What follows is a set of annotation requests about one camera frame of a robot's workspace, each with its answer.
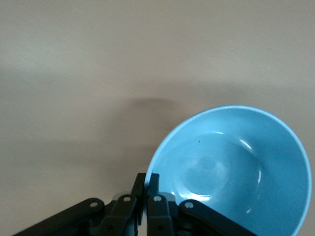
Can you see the blue bowl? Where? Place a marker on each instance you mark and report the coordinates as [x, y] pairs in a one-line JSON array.
[[236, 167]]

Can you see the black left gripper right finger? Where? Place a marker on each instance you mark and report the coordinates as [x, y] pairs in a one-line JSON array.
[[169, 216]]

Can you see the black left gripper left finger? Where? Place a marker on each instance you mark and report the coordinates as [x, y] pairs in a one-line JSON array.
[[118, 214]]

